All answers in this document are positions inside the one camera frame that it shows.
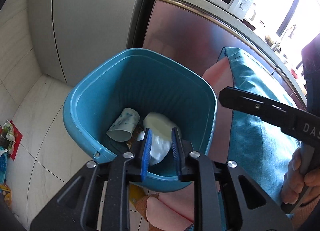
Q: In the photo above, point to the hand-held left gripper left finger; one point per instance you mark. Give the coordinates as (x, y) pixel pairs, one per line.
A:
(146, 151)

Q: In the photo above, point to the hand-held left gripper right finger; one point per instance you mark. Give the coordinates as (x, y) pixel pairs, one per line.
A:
(175, 153)

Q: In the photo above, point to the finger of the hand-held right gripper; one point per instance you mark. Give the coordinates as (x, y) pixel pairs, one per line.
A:
(250, 103)

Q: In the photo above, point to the white plastic bag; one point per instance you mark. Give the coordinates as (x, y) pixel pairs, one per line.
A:
(158, 148)

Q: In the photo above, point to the blue plastic trash bin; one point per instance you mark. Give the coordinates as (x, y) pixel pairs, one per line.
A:
(150, 78)

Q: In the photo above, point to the person's right hand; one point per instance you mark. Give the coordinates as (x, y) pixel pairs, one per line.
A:
(292, 178)

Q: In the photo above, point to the brown snack wrapper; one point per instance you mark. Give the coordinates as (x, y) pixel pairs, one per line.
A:
(133, 140)

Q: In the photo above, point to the pale green round lid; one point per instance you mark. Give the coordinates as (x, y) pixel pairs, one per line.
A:
(157, 123)

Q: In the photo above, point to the teal blanket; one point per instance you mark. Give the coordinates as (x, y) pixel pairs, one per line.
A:
(257, 133)

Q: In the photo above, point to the printed paper cup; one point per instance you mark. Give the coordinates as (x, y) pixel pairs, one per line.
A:
(122, 126)

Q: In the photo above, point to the orange cloth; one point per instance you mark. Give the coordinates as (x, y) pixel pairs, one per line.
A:
(145, 204)

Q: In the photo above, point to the glass kettle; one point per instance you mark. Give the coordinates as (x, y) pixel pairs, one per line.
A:
(251, 12)

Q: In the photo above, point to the kitchen counter cabinet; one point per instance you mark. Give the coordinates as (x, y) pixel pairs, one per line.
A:
(180, 33)

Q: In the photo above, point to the green printed bag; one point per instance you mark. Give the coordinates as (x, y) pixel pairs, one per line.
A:
(7, 133)

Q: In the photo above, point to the grey refrigerator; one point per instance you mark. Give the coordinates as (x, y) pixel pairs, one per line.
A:
(87, 21)

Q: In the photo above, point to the blue textured cloth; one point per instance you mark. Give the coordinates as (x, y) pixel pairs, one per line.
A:
(3, 166)

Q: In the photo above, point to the yellow printed box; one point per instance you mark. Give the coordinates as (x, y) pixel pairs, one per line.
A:
(5, 193)

